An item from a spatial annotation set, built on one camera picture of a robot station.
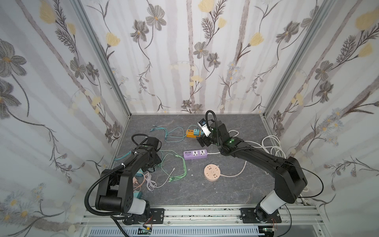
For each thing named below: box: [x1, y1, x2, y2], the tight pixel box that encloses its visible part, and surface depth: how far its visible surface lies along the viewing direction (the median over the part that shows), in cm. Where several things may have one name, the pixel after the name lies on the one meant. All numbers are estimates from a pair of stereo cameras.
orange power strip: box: [185, 129, 201, 139], surface depth 109 cm
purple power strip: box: [183, 149, 209, 160], surface depth 97 cm
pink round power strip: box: [203, 163, 221, 182], surface depth 88 cm
